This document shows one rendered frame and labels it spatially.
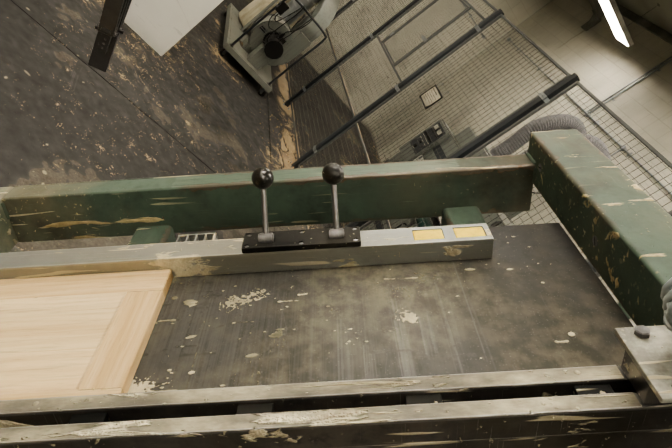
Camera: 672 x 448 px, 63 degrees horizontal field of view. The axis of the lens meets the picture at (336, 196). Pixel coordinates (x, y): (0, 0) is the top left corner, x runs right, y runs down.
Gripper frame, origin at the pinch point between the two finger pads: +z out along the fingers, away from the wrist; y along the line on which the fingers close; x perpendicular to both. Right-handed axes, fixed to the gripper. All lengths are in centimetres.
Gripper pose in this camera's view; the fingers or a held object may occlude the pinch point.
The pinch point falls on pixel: (103, 49)
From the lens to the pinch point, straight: 102.0
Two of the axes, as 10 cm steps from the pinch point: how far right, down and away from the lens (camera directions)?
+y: -0.8, -5.6, 8.3
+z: -4.8, 7.5, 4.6
